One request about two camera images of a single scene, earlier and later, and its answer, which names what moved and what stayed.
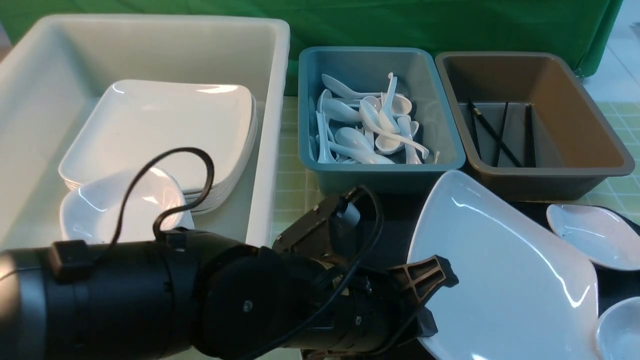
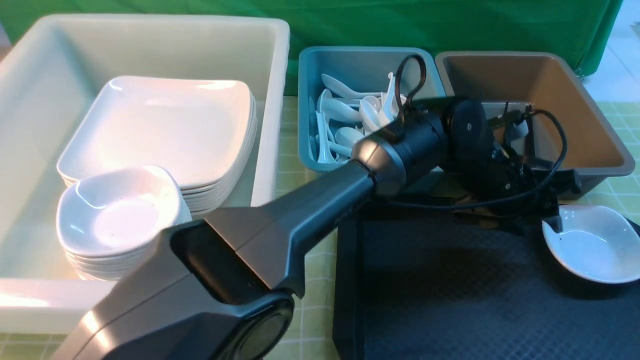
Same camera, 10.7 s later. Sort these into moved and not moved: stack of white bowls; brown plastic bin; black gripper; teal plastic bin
Moved: black gripper
Not moved: stack of white bowls; brown plastic bin; teal plastic bin
